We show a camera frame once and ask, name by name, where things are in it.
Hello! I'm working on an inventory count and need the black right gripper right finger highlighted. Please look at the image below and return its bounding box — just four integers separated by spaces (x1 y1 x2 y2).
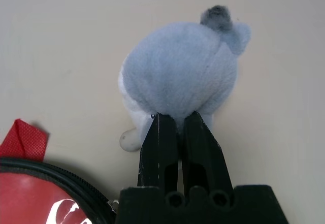
181 111 234 192

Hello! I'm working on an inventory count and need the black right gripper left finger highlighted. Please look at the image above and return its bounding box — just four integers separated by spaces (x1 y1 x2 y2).
136 113 179 192

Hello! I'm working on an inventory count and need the grey-blue plush keychain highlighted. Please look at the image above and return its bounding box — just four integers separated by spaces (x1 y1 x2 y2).
117 5 252 153

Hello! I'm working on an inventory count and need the red black paddle case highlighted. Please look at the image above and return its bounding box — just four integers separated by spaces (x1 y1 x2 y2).
0 118 120 224

